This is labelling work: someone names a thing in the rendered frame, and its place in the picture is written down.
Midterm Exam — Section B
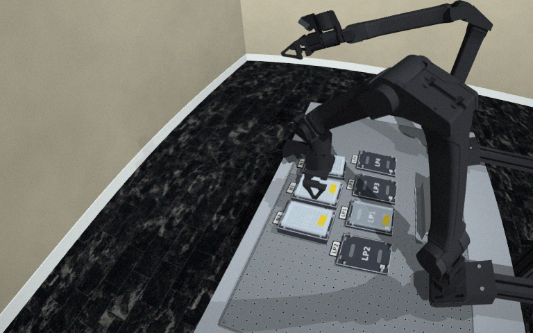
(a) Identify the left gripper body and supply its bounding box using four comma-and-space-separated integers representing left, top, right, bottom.
303, 150, 335, 187

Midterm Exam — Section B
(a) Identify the grey perforated work table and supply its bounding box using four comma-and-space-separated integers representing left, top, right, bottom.
217, 118, 474, 333

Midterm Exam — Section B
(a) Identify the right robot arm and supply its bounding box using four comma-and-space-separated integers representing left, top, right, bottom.
298, 0, 493, 83

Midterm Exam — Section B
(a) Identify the grey operator panel with colored buttons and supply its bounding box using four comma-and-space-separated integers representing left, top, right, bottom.
415, 176, 431, 241

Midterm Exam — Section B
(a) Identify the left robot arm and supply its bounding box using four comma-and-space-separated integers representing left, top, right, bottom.
283, 55, 478, 303

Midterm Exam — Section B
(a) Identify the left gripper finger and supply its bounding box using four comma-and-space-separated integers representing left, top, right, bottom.
303, 183, 327, 200

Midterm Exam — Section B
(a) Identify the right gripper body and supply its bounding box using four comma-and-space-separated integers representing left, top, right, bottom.
295, 37, 326, 56

